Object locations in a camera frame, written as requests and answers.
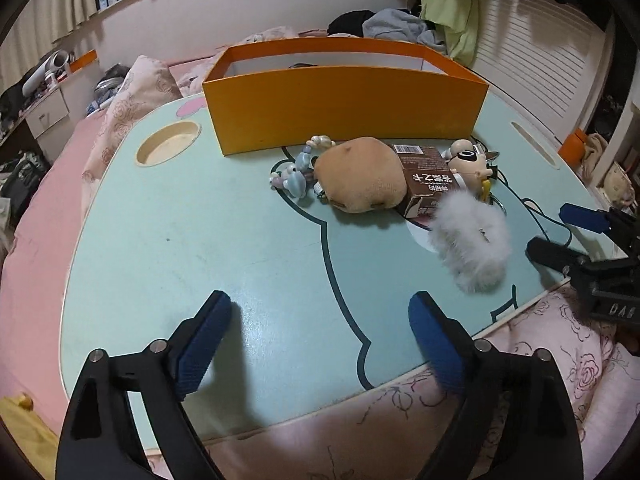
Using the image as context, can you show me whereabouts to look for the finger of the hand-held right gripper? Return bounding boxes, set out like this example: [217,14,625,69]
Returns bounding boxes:
[559,203,640,256]
[526,237,596,281]

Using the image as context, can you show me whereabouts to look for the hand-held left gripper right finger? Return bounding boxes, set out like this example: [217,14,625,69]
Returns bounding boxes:
[408,291,585,480]

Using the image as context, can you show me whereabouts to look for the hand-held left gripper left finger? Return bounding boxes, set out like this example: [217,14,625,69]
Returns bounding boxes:
[55,290,232,480]

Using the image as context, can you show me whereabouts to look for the orange cardboard box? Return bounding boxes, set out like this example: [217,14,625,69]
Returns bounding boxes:
[201,38,490,158]

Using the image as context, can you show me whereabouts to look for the cream plush toy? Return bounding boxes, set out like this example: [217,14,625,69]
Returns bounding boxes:
[602,160,632,201]

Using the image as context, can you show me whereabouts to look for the orange bottle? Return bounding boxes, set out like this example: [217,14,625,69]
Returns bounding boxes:
[559,128,587,163]

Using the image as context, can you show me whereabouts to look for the white fluffy scrunchie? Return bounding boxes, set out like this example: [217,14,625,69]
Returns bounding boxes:
[431,192,511,295]

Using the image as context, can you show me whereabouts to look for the brown milk carton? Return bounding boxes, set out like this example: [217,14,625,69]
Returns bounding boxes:
[392,143,463,221]

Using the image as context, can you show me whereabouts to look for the brown capybara plush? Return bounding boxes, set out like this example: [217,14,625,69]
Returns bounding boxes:
[312,136,408,214]

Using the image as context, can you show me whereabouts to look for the yellow cloth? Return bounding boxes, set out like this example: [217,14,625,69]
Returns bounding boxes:
[0,392,61,480]

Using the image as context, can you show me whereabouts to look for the pile of clothes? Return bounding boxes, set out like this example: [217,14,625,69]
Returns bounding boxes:
[0,152,51,221]

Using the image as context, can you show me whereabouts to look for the yellow-green cloth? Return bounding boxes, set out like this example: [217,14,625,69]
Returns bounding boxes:
[417,0,481,66]

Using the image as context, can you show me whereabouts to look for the grey clothes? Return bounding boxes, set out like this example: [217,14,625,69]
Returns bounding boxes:
[362,8,446,53]

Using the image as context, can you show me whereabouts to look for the silver grey bag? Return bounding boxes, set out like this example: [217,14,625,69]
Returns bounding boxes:
[94,65,132,108]

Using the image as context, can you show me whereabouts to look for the white bedside cabinet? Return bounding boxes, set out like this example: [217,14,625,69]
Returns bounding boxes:
[25,92,71,138]

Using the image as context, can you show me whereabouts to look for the black clothes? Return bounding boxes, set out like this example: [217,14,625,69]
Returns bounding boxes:
[327,10,376,38]

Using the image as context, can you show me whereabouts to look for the orange box lid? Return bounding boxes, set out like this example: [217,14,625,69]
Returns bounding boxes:
[67,49,98,73]

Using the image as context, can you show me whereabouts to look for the pink printed blanket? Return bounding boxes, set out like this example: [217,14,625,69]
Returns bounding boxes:
[240,25,301,46]

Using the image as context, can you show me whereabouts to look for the white hair dryer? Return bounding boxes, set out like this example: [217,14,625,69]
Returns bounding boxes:
[22,51,76,97]

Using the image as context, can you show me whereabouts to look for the beige curtain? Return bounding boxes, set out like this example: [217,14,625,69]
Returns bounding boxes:
[0,0,98,93]

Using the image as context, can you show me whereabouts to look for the black cable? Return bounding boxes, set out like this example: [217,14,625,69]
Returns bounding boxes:
[472,135,576,248]

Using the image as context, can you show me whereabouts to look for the cartoon figure keychain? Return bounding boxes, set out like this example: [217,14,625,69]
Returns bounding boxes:
[445,138,501,211]

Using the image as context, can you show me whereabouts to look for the pastel bead bracelet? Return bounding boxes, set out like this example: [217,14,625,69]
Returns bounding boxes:
[270,135,333,206]

